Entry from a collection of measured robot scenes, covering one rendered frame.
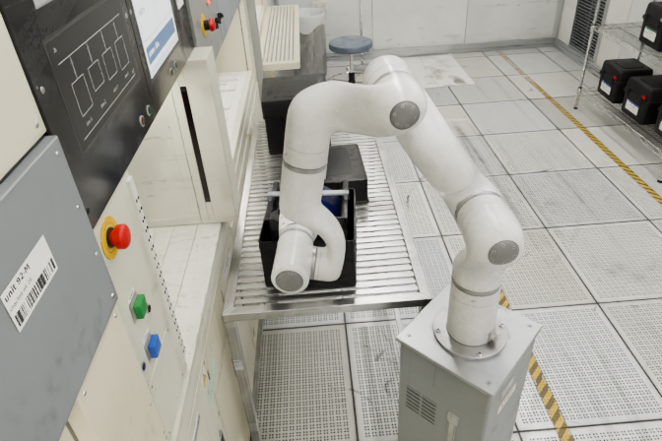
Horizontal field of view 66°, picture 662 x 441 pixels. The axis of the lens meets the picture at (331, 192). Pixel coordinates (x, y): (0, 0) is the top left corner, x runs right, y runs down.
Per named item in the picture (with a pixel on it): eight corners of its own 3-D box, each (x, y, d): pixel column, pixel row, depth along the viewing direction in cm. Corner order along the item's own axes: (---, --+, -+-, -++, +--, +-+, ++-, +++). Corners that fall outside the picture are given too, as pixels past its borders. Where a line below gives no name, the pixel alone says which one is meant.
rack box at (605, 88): (592, 90, 410) (600, 58, 395) (628, 88, 409) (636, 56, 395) (610, 105, 384) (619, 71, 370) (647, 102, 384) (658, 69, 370)
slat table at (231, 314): (421, 449, 187) (431, 298, 146) (256, 464, 186) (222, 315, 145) (374, 233, 297) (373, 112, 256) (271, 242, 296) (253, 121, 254)
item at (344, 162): (369, 203, 189) (369, 172, 182) (290, 210, 187) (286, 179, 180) (359, 163, 213) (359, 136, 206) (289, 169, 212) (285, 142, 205)
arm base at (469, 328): (519, 327, 136) (530, 275, 126) (485, 373, 124) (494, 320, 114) (455, 295, 147) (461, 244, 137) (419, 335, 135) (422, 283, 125)
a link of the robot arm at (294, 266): (318, 232, 121) (279, 227, 120) (314, 270, 109) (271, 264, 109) (314, 260, 125) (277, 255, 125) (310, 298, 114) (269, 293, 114)
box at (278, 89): (333, 150, 225) (329, 95, 211) (267, 156, 224) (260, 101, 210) (327, 122, 249) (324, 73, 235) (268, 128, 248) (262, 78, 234)
